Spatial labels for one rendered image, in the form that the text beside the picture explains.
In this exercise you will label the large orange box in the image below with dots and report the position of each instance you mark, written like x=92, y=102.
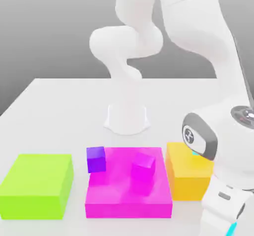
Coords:
x=186, y=178

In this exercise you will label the small purple cube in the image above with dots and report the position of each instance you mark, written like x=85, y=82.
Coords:
x=96, y=160

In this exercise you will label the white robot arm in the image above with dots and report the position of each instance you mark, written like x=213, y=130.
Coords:
x=194, y=31

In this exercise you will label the small magenta cube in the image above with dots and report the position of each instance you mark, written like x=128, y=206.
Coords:
x=142, y=172

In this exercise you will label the large magenta box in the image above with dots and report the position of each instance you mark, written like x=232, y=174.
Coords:
x=119, y=200

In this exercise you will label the large lime green box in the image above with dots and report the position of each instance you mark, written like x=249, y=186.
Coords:
x=33, y=180

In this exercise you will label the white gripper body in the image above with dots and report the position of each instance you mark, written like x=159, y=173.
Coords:
x=222, y=210

